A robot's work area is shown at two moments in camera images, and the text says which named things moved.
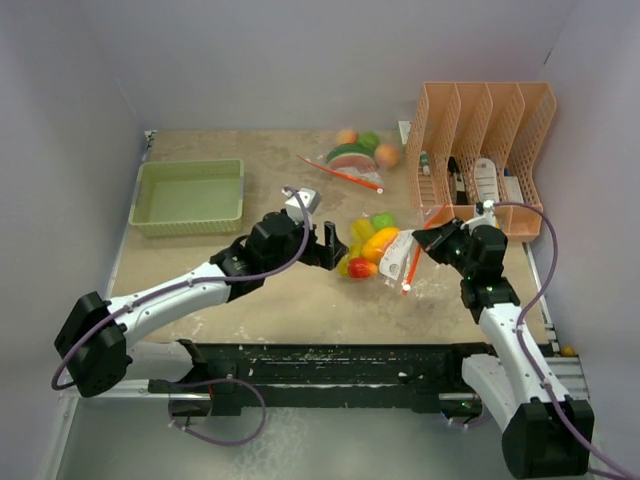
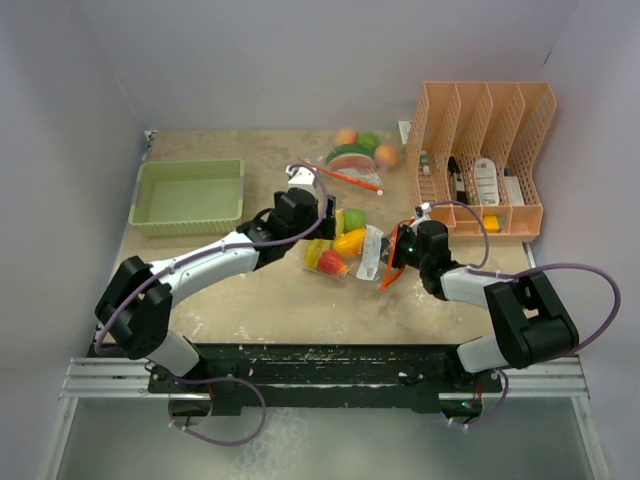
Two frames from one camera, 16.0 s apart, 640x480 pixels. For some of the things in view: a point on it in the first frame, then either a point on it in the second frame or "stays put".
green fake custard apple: x=382 y=221 -> x=354 y=218
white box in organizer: x=513 y=189 stays put
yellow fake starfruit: x=361 y=230 -> x=340 y=225
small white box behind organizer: x=404 y=127 stays put
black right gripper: x=431 y=239 -> x=406 y=232
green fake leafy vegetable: x=370 y=139 stays put
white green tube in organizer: x=426 y=168 stays put
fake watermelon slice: x=353 y=157 stays put
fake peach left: x=346 y=136 stays put
